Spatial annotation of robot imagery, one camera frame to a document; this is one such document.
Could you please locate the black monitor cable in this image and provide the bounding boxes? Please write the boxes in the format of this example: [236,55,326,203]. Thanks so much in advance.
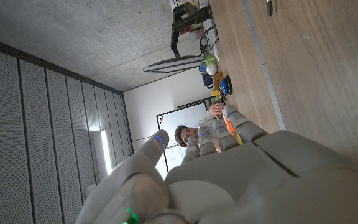
[199,24,220,56]

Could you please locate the grey tape strip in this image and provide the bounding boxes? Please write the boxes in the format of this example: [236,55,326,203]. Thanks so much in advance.
[240,0,287,131]

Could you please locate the dark blue mug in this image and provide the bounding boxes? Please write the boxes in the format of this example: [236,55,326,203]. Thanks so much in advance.
[201,73,214,90]

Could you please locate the brown wooden block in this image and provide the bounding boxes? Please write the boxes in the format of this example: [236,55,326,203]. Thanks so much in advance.
[213,72,224,90]

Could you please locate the whiteboard with black frame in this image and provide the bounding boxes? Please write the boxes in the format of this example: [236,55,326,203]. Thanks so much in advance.
[156,101,210,172]

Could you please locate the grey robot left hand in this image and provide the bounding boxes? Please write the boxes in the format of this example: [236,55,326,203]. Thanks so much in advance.
[75,104,358,224]

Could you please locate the person in white shirt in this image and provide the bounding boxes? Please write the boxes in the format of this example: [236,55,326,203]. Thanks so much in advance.
[174,101,226,153]

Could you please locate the blue buzzer button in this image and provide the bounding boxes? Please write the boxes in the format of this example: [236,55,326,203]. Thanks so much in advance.
[219,75,234,96]

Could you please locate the green round toy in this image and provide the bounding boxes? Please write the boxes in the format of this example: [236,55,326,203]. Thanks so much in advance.
[203,54,218,66]

